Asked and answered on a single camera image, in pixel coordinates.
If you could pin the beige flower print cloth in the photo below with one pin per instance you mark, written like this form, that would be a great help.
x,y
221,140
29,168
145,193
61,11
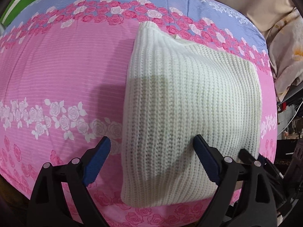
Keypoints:
x,y
288,59

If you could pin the white knit sweater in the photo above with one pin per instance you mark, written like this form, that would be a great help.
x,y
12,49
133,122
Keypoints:
x,y
177,99

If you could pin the pink blue floral bedsheet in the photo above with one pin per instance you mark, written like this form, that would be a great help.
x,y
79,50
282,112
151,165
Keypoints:
x,y
59,75

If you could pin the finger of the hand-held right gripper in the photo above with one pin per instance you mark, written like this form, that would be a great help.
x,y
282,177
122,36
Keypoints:
x,y
247,155

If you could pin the plain beige cloth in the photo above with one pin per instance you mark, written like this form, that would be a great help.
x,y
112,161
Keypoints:
x,y
267,4

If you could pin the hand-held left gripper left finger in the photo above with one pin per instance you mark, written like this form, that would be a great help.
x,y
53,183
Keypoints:
x,y
97,160

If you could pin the green cushion with white print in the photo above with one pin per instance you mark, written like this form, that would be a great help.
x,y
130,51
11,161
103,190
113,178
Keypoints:
x,y
21,0

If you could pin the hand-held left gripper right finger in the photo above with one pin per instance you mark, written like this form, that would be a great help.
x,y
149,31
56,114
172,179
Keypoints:
x,y
206,159

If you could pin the background clutter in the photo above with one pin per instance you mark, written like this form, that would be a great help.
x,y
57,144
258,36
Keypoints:
x,y
290,120

